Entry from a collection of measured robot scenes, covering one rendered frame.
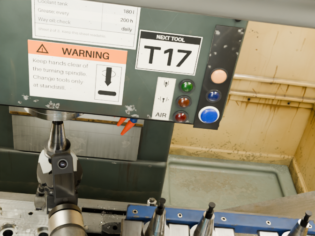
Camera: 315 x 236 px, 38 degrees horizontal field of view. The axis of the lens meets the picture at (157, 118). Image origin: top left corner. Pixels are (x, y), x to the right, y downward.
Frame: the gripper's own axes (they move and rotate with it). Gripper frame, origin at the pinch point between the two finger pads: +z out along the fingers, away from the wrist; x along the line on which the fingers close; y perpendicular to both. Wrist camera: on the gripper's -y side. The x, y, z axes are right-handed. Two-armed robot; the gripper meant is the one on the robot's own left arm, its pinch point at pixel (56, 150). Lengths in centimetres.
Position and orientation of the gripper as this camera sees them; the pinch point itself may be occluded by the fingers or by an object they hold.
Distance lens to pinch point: 116.4
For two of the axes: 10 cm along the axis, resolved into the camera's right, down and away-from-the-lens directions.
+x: 9.5, -0.5, 2.9
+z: -2.6, -6.1, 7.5
